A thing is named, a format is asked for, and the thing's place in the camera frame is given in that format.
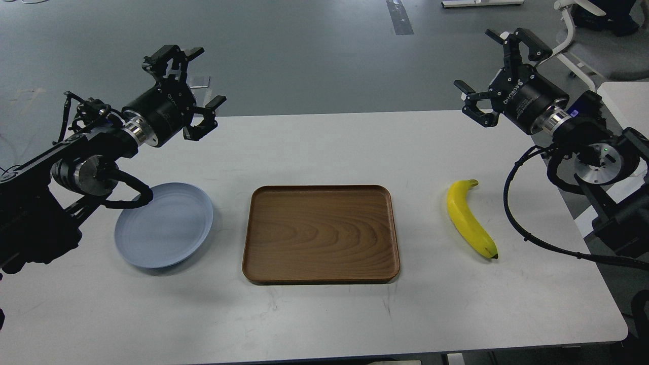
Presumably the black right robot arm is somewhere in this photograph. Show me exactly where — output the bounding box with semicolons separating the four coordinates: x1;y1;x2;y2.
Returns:
454;28;647;270

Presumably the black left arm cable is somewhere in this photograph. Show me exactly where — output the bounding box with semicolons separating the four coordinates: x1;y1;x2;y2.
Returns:
96;165;154;210

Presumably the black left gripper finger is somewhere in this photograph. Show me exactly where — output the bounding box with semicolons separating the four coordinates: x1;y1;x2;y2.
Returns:
142;45;205;86
183;95;227;141

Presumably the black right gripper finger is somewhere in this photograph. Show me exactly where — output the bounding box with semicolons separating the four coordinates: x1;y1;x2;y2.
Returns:
485;28;553;69
454;80;500;128

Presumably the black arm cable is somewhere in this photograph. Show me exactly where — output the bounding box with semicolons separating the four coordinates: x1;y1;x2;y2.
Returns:
503;145;649;272
96;165;154;210

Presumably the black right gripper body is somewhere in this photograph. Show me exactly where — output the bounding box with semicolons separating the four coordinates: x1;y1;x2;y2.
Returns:
489;64;569;135

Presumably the yellow banana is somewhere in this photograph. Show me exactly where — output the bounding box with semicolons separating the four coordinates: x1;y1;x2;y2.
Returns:
445;179;499;260

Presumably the white office chair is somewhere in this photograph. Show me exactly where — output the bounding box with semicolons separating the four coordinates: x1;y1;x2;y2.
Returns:
552;1;648;92

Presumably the light blue plate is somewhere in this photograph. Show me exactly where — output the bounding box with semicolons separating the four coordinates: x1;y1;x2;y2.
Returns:
114;182;214;269

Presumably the brown wooden tray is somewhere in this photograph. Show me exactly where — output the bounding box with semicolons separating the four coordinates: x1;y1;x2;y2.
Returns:
242;185;401;285

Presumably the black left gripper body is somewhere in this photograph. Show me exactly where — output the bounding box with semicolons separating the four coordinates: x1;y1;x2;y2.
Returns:
121;85;196;148

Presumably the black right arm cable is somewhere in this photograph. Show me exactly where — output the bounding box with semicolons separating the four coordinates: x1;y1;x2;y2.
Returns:
503;145;649;272

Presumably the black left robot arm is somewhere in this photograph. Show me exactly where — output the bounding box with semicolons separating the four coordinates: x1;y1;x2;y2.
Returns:
1;45;227;274

